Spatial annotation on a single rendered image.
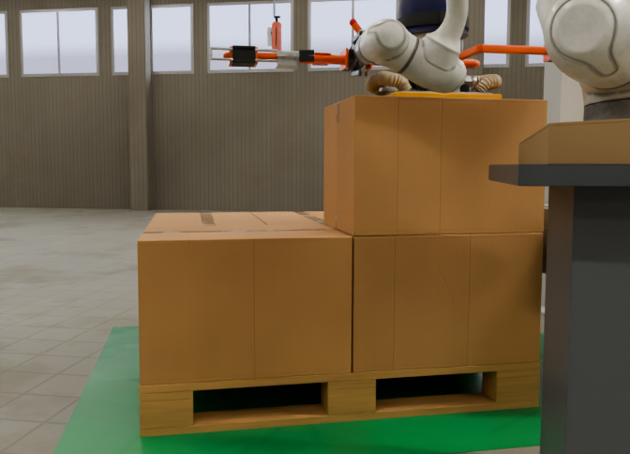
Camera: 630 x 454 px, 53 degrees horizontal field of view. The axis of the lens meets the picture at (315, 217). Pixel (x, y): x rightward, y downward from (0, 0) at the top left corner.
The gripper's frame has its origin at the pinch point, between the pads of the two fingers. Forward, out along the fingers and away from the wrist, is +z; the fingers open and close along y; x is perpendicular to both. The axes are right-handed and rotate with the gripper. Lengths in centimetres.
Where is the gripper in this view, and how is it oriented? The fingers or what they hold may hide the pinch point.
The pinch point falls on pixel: (352, 60)
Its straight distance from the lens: 203.7
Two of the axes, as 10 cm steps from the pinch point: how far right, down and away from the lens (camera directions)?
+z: -1.9, -0.9, 9.8
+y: -0.1, 10.0, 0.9
